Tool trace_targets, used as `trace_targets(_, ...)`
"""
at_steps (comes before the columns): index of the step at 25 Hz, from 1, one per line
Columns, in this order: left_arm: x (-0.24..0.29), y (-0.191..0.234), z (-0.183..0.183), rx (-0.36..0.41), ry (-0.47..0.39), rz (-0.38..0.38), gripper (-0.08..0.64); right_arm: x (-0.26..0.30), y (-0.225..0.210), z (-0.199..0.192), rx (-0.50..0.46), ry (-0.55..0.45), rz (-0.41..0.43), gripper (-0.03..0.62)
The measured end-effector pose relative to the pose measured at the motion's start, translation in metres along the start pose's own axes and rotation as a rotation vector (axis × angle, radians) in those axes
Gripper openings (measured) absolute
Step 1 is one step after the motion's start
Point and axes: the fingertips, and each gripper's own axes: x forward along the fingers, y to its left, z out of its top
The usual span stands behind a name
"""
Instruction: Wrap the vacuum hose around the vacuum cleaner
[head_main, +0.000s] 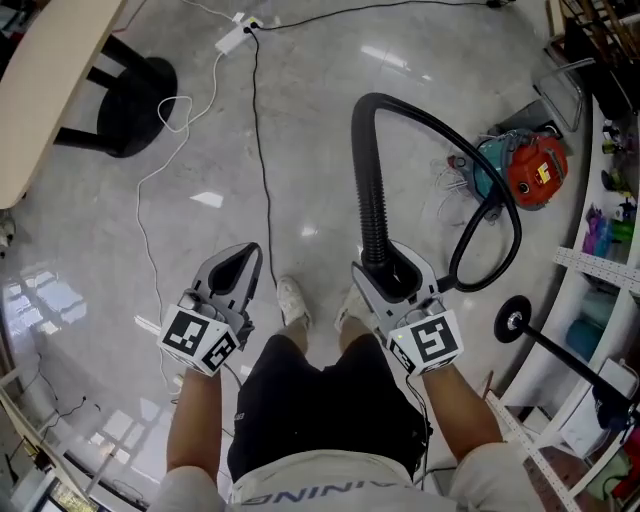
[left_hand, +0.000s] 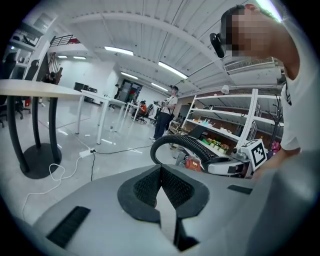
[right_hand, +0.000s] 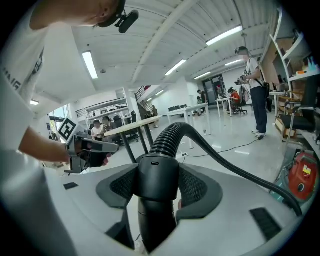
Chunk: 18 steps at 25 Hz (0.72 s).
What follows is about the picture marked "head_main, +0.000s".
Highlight person's left leg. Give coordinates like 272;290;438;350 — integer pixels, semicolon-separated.
283;314;314;354

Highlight person's white shirt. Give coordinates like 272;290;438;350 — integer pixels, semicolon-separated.
149;439;546;512

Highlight white storage box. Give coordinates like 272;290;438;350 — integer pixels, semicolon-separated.
559;357;639;459

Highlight teal roll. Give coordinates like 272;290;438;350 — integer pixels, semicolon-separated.
567;317;604;361

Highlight black pole stand round base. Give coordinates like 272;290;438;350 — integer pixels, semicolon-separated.
493;294;640;426

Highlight white perforated metal strip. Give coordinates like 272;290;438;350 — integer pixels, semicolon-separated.
553;246;640;296

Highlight person's right leg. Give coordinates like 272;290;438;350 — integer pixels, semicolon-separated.
338;315;374;356

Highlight long white power strip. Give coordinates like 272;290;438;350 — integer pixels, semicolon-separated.
214;12;265;56

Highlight person's right white shoe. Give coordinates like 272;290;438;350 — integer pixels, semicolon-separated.
333;283;371;334

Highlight black power cable with adapter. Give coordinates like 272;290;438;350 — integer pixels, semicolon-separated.
247;0;516;32

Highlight person's left forearm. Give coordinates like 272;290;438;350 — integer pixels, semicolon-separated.
166;367;224;484

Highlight white power cable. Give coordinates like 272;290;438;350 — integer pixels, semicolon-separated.
135;0;236;396

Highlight person's leg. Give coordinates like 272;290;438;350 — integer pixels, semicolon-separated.
338;315;374;356
283;314;314;354

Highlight black chair metal frame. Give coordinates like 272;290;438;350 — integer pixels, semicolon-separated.
534;19;640;134

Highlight computer monitor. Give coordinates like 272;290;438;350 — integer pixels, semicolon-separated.
47;479;101;512

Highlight white curved shelving unit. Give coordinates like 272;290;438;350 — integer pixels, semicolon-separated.
487;94;640;512

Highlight black vacuum hose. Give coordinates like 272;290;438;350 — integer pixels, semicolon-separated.
351;92;523;294

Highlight person's right forearm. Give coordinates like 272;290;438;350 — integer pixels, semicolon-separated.
422;362;504;461

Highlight navy cap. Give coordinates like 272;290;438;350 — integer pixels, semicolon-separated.
592;384;636;431

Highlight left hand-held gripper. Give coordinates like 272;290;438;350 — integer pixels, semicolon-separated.
157;242;264;377

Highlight wooden folding rack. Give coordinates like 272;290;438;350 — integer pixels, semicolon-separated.
547;0;640;56

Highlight red and teal vacuum cleaner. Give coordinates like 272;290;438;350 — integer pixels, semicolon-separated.
447;128;570;221

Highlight round beige table black base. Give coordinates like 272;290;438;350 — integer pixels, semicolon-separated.
0;0;179;210

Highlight person's white shoe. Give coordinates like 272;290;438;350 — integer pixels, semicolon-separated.
276;275;312;331
333;283;371;334

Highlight person's black shorts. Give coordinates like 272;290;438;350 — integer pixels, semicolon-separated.
227;332;431;484

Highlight purple toy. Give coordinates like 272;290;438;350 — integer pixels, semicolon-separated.
582;203;611;256

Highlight person's left white shoe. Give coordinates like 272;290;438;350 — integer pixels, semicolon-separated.
276;275;312;331

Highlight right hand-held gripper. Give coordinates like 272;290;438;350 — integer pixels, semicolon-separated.
351;240;465;377

